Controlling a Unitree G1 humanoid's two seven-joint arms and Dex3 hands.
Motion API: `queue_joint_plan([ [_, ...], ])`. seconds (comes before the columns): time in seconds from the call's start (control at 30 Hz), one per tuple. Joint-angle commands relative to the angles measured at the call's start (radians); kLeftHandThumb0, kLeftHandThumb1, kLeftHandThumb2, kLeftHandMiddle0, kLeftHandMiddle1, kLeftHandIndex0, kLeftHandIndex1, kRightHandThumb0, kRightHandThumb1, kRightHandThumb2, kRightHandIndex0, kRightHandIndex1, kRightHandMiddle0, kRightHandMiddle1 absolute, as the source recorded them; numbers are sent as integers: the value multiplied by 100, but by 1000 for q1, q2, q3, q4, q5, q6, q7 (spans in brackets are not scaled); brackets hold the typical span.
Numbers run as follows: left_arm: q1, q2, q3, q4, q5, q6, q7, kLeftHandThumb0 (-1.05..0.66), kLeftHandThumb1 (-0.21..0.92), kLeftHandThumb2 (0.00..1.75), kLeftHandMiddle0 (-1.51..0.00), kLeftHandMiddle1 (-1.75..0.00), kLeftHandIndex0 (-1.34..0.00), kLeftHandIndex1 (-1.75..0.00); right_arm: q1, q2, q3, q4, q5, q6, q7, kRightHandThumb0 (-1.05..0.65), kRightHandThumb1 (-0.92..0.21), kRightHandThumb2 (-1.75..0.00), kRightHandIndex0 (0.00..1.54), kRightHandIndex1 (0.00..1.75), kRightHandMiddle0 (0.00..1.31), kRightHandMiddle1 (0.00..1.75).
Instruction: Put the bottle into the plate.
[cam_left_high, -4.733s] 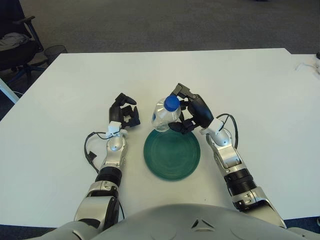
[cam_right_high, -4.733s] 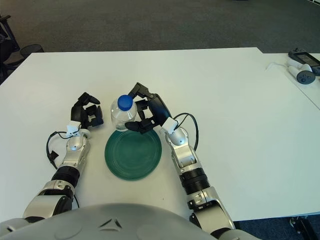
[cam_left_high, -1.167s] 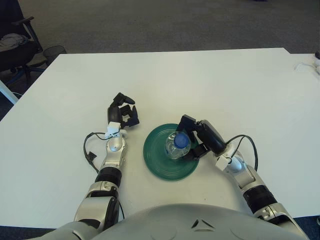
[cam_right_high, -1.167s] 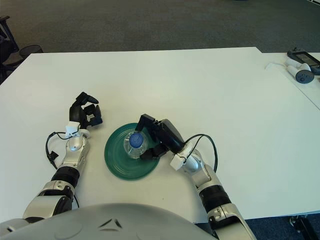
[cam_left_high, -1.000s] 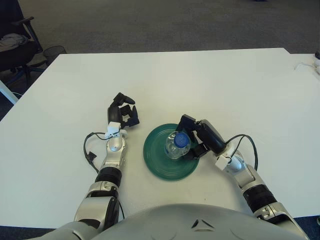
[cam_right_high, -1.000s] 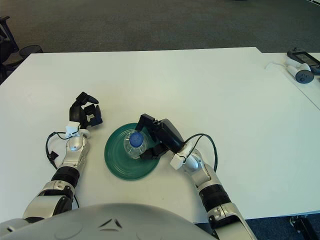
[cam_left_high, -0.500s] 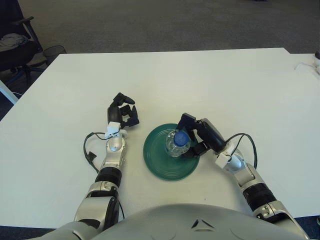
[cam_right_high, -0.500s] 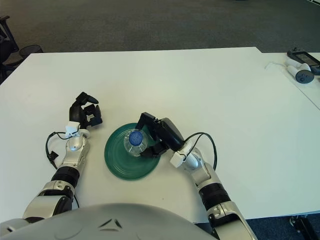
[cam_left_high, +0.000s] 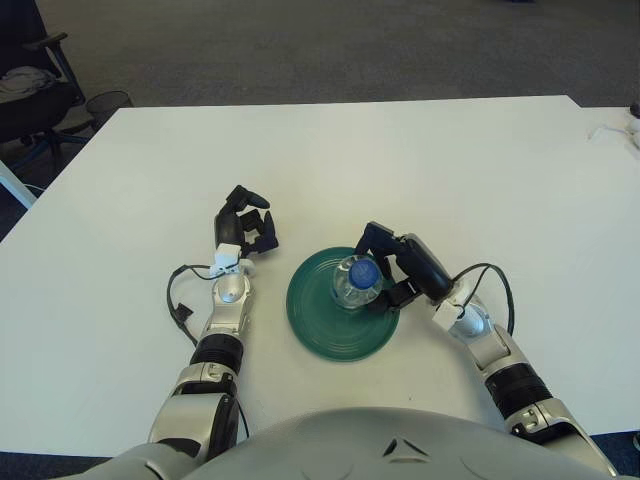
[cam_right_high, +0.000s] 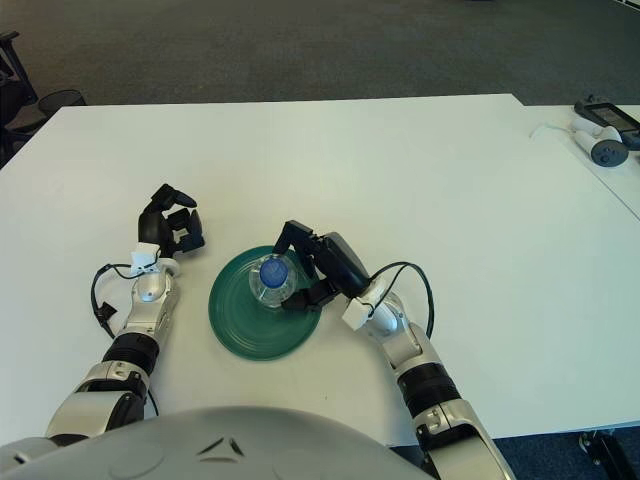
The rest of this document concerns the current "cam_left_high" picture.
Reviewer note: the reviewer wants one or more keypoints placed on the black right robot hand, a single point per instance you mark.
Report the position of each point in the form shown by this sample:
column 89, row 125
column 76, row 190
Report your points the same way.
column 425, row 270

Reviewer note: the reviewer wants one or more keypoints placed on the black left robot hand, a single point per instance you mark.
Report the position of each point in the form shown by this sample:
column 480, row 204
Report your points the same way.
column 227, row 227

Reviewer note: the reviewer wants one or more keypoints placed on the clear bottle with blue cap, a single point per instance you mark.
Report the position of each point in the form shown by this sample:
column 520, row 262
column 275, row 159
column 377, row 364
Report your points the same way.
column 362, row 275

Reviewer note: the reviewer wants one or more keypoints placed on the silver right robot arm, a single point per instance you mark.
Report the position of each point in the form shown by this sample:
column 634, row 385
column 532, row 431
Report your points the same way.
column 510, row 370

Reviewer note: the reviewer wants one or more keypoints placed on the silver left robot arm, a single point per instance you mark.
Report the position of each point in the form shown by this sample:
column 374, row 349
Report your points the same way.
column 225, row 320

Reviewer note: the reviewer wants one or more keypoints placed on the green round plate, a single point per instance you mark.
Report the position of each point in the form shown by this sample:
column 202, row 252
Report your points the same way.
column 320, row 325

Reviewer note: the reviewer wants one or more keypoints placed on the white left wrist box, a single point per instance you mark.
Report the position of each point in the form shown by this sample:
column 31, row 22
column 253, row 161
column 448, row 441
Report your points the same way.
column 225, row 257

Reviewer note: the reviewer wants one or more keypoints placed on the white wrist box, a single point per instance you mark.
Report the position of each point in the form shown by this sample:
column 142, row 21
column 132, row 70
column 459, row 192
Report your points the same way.
column 446, row 315
column 225, row 257

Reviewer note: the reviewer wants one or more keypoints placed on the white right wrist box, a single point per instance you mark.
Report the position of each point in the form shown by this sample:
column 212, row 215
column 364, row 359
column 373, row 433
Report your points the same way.
column 446, row 315

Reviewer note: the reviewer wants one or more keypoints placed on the grey robot torso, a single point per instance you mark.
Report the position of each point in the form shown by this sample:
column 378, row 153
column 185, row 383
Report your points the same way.
column 375, row 450

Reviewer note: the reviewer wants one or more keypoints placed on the white desk leg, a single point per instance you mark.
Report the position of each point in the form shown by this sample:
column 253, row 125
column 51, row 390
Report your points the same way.
column 15, row 185

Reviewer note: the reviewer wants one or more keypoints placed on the black office chair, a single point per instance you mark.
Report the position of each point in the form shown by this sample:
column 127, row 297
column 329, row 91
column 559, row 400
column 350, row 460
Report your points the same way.
column 30, row 115

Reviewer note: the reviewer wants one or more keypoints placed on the grey cloth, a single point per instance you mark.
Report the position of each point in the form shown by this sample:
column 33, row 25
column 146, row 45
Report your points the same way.
column 25, row 80

